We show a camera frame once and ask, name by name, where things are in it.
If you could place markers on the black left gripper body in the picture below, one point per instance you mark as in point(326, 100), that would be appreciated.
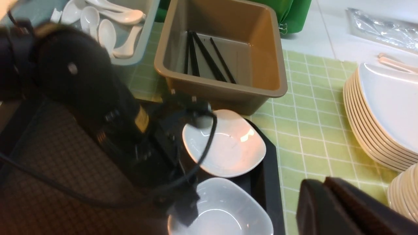
point(145, 150)

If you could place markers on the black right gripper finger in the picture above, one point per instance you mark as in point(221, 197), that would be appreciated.
point(336, 207)

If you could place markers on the white small dish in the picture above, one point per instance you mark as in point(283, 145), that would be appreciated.
point(236, 149)
point(224, 209)

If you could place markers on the black chopstick pair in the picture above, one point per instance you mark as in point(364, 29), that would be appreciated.
point(215, 61)

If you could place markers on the white ceramic soup spoon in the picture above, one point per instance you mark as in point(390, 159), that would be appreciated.
point(89, 20)

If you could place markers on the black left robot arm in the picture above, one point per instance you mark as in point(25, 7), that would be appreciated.
point(71, 68)

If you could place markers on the green checked tablecloth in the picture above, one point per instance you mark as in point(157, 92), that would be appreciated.
point(311, 132)

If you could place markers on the stack of white bowls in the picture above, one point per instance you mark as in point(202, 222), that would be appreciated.
point(402, 193)

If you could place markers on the black serving tray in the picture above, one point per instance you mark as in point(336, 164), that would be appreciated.
point(44, 136)

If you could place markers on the white spoon centre-right in bin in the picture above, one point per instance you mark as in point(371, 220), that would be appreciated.
point(107, 36)

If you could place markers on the black chopsticks in brown bin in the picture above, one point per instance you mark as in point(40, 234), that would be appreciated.
point(190, 56)

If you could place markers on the stack of white plates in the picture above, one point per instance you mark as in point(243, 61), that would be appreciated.
point(381, 107)

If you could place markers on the brown plastic bin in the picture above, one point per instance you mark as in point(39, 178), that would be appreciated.
point(248, 38)

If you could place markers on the white spoon top of bin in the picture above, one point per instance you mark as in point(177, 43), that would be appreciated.
point(104, 4)

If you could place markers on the white spoon centre in bin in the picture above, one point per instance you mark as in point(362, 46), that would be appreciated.
point(72, 11)

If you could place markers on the teal plastic bin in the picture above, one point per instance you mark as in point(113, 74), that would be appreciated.
point(137, 42)

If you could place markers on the clear plastic bag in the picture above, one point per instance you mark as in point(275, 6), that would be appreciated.
point(387, 31)

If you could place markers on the green backdrop cloth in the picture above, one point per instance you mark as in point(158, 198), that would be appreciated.
point(291, 14)

